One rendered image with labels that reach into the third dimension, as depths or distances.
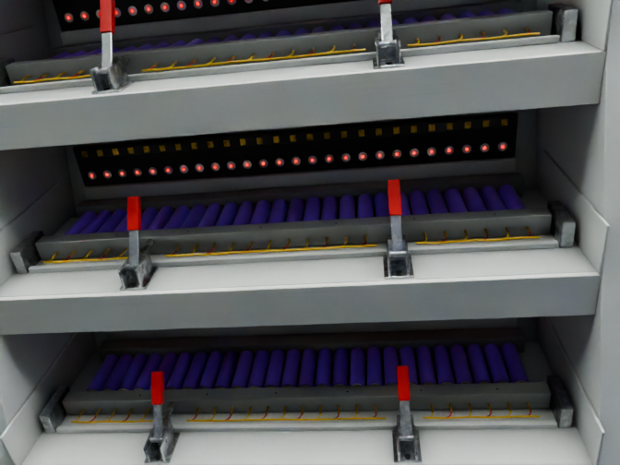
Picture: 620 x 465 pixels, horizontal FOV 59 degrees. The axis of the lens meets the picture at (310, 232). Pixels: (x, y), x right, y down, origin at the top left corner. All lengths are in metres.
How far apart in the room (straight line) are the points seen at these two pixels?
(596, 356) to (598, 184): 0.16
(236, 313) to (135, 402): 0.20
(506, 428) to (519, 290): 0.17
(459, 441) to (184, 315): 0.31
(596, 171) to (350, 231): 0.24
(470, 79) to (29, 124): 0.42
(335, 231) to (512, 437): 0.28
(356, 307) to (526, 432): 0.23
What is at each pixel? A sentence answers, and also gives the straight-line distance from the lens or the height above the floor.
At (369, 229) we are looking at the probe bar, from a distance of 0.58.
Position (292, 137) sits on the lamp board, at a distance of 0.67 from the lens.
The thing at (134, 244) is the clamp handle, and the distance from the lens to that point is 0.59.
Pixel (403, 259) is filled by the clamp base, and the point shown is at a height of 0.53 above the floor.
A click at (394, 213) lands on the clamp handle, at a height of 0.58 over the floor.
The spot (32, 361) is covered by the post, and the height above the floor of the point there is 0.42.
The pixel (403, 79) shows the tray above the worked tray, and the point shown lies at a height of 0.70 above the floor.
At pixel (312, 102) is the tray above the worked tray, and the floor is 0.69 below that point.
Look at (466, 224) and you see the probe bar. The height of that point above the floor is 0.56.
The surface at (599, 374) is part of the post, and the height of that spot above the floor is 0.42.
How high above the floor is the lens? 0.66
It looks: 10 degrees down
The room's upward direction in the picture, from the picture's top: 4 degrees counter-clockwise
